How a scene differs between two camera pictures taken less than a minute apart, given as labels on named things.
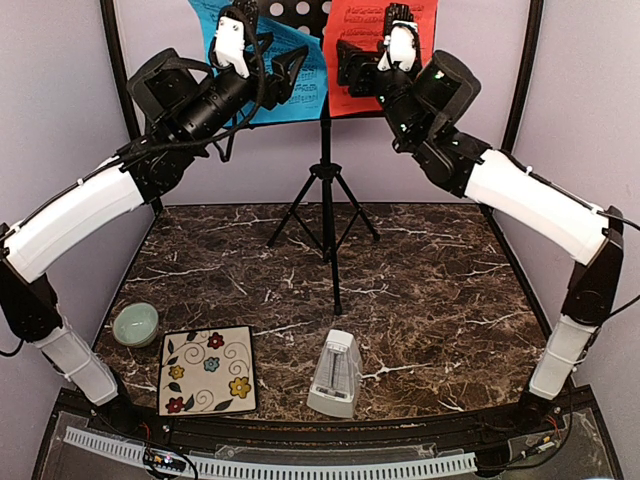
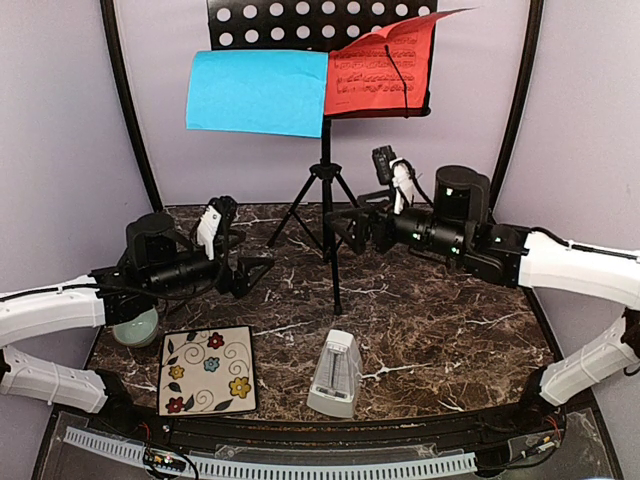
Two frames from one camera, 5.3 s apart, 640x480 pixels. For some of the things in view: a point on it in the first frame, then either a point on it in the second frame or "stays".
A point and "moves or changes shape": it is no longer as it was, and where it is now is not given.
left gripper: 281,85 to 239,284
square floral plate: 207,372 stays
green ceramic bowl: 135,324 stays
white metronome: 337,377 stays
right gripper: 354,64 to 364,220
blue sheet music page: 307,99 moves or changes shape
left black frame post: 127,82 stays
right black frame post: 532,40 stays
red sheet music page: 363,22 moves or changes shape
